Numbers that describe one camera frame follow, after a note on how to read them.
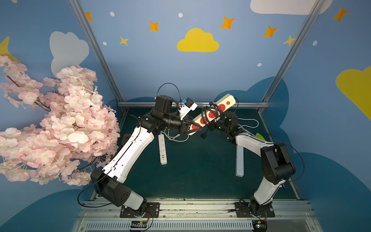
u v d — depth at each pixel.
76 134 0.35
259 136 1.04
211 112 0.59
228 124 0.73
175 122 0.58
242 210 0.74
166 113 0.55
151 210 0.76
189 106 0.57
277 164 0.49
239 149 0.96
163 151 0.95
